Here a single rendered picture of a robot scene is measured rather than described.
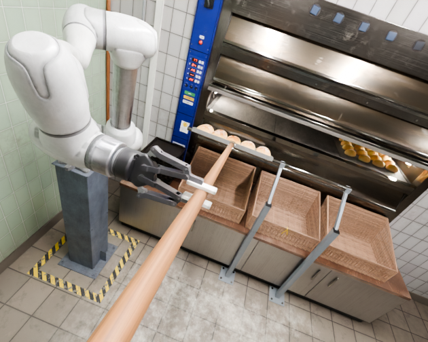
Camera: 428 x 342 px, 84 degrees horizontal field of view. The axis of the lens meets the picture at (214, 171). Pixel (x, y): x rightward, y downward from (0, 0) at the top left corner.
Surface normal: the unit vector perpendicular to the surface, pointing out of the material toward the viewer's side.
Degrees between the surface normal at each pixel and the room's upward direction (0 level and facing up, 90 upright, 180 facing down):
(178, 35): 90
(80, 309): 0
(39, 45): 25
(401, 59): 90
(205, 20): 90
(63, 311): 0
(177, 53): 90
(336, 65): 70
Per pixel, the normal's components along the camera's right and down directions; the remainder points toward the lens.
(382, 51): -0.25, 0.53
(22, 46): 0.22, -0.44
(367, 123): -0.14, 0.24
